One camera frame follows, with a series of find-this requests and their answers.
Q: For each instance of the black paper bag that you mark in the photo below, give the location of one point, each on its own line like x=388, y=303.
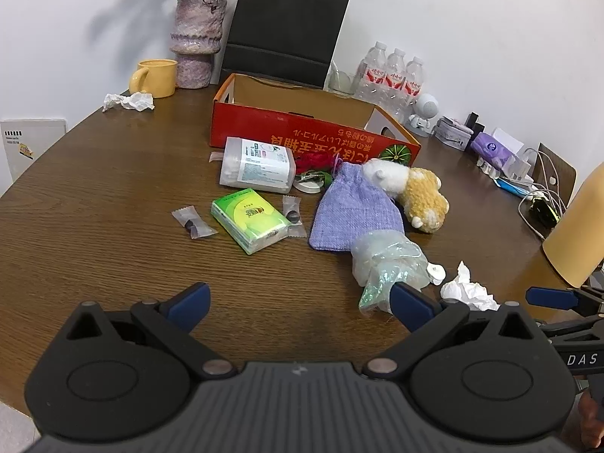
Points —
x=288, y=28

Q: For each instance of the brown chair back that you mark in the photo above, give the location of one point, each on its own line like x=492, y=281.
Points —
x=559, y=170

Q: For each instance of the blue face mask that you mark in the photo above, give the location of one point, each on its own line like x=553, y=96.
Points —
x=514, y=187

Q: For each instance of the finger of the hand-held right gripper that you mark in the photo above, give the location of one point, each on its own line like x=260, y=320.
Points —
x=575, y=326
x=549, y=296

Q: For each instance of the red fabric flower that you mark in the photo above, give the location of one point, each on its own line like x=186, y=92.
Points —
x=314, y=160

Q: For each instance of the white and tan plush toy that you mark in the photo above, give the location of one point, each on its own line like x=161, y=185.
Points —
x=424, y=198

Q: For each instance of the white sign board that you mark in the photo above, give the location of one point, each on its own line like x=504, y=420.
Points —
x=33, y=146

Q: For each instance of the purple ceramic vase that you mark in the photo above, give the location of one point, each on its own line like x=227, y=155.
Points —
x=198, y=37

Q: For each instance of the red label water bottle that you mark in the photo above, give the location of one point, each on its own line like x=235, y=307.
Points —
x=414, y=85
x=373, y=75
x=395, y=80

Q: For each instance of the person's right hand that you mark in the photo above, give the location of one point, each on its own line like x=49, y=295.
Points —
x=590, y=420

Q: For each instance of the small grey box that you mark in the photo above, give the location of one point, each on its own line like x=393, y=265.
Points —
x=452, y=132

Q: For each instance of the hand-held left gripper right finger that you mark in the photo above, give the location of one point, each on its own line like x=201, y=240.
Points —
x=413, y=304

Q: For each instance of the clear cotton swab box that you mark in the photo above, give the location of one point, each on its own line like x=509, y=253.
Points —
x=257, y=165

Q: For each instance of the green tissue pack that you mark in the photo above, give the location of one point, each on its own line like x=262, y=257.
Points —
x=247, y=219

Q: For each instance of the white power strip with chargers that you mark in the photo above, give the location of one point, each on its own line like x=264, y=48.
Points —
x=514, y=170

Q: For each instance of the yellow mug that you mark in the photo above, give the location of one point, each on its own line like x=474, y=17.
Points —
x=158, y=78

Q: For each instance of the small black box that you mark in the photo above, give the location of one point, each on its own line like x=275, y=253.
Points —
x=474, y=122

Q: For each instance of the purple fabric pouch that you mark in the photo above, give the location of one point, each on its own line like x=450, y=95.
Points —
x=354, y=207

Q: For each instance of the white paper box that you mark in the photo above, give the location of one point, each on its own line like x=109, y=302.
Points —
x=507, y=138

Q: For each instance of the crumpled white tissue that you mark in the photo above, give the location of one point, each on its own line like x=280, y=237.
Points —
x=130, y=101
x=467, y=290

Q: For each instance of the clear wrapped dark candy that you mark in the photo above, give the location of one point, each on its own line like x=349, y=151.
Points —
x=293, y=214
x=193, y=224

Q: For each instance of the black and yellow device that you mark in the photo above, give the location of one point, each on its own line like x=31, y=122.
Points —
x=545, y=210

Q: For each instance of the red cardboard box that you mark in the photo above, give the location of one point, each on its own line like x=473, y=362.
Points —
x=292, y=118

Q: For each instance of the iridescent plastic bag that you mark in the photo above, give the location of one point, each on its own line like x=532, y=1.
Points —
x=382, y=264

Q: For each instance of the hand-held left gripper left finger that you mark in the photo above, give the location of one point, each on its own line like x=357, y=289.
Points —
x=191, y=302

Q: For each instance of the tan lampshade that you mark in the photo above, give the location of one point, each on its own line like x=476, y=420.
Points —
x=578, y=231

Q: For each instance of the purple packet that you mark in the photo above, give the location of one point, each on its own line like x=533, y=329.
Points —
x=490, y=148

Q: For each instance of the white robot figurine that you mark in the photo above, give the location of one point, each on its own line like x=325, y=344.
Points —
x=424, y=111

